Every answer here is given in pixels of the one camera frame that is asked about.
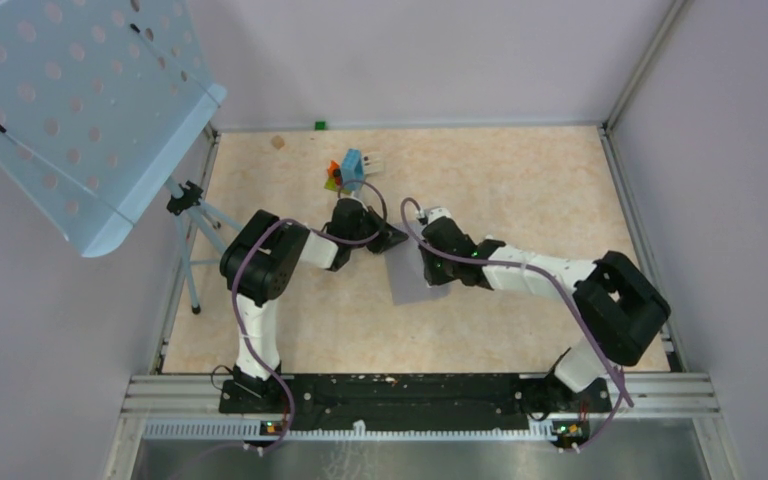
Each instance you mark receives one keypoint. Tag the grey envelope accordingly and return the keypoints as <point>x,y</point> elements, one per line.
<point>405,271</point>

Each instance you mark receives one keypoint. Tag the colourful toy block assembly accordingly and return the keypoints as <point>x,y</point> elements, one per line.
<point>342,176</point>

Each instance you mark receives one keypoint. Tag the light blue perforated music stand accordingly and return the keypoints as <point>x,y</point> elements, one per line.
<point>99,103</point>

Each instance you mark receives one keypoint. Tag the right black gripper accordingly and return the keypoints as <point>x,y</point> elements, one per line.
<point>433,275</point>

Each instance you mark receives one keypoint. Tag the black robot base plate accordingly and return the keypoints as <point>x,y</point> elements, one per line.
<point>409,402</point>

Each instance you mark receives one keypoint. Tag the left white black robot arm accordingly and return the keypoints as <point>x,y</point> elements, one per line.
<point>261,260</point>

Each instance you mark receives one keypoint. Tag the white slotted cable duct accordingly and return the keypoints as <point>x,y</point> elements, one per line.
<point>255,430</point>

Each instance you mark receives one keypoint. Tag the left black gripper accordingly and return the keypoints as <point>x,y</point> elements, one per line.
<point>389,238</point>

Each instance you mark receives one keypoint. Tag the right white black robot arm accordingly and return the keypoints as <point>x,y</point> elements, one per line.
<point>619,311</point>

